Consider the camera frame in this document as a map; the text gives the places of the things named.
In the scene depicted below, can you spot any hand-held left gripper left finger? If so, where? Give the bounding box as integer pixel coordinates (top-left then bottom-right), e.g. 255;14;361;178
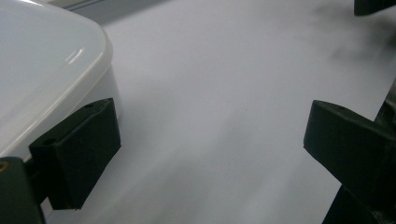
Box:
28;97;122;211

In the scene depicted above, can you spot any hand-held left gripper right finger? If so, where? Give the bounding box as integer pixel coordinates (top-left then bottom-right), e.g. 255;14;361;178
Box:
303;99;396;219

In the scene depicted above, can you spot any white plastic container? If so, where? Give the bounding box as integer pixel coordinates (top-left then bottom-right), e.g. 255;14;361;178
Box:
0;0;122;162

